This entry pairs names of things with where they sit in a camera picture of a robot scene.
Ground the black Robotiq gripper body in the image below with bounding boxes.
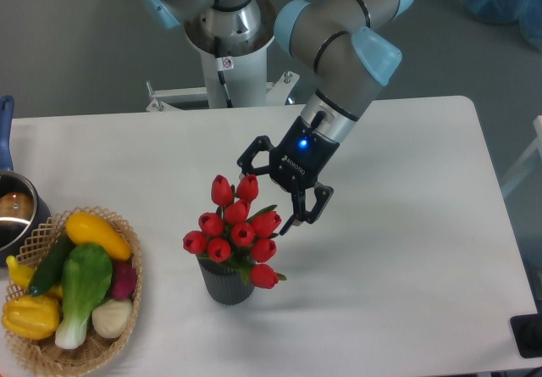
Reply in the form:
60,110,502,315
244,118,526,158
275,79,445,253
269,115,339,192

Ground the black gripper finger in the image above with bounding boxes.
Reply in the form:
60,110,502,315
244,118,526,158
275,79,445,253
236,136,273,176
279,183,335,237

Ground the red tulip bouquet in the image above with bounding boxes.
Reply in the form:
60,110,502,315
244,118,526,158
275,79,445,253
182,175,287,289

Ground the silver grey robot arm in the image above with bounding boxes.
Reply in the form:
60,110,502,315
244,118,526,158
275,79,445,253
141,0,413,226

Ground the dark grey ribbed vase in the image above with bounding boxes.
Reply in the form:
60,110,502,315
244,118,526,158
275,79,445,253
197,258,254,305

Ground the purple red radish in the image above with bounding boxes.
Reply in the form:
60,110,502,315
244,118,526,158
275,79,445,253
110,262,137,300

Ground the yellow squash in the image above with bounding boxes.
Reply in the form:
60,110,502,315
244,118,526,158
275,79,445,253
64,212,132,261

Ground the green bok choy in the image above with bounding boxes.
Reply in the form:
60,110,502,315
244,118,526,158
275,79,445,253
55,243,113,350

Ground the white garlic bulb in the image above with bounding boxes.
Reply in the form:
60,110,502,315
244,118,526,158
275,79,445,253
91,299,132,339

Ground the woven wicker basket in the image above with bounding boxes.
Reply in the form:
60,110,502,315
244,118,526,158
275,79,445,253
4,207,143,376

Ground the black device at edge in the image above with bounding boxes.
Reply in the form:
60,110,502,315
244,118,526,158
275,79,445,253
510,313,541,358

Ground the dark green cucumber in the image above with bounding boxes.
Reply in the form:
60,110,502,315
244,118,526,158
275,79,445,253
27,233,75,297

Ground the small yellow banana pepper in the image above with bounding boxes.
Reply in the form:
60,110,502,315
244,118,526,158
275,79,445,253
6,255,63,300

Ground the yellow bell pepper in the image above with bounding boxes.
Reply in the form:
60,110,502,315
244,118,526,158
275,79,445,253
1,295,60,340

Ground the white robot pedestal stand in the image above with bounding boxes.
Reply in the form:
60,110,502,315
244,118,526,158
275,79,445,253
146,47,303,112

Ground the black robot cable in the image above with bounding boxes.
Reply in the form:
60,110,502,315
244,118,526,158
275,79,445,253
213,36,234,108

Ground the blue handled saucepan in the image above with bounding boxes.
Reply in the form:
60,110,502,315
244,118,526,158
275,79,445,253
1,95,50,268

